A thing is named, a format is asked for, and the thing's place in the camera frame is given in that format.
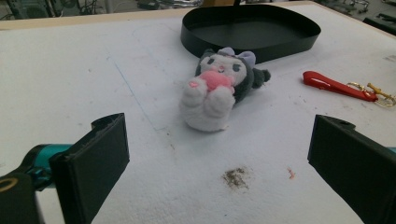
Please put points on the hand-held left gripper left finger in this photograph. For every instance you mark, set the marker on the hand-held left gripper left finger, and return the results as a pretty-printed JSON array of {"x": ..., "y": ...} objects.
[{"x": 90, "y": 165}]

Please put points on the black oval tray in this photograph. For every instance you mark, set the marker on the black oval tray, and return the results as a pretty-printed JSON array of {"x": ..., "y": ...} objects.
[{"x": 249, "y": 31}]

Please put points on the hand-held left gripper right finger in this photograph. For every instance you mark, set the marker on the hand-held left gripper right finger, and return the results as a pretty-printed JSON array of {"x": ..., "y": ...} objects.
[{"x": 355, "y": 161}]

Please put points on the white and grey plush toy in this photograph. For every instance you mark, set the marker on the white and grey plush toy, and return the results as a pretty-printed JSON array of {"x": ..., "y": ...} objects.
[{"x": 214, "y": 93}]

